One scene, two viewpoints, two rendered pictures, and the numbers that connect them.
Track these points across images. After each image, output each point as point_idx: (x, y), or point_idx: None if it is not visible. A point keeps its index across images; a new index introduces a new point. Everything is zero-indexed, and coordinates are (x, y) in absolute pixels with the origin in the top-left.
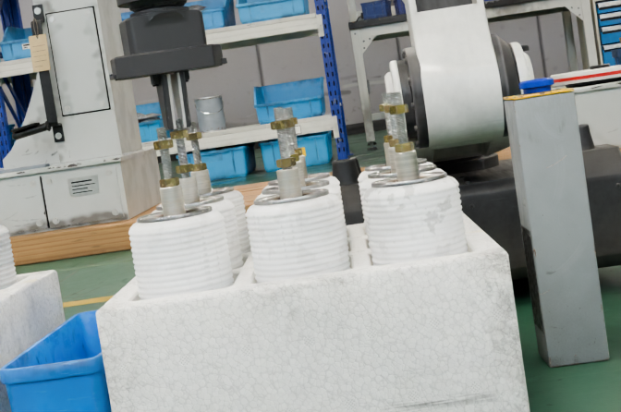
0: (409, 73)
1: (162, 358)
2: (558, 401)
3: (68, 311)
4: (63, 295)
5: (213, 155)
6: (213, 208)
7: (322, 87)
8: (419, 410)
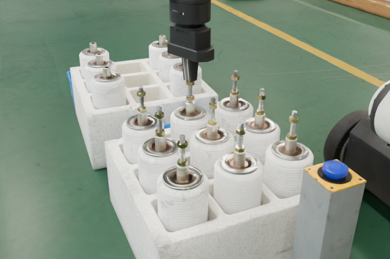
0: (377, 96)
1: (111, 171)
2: None
3: (358, 85)
4: (389, 71)
5: None
6: (181, 123)
7: None
8: None
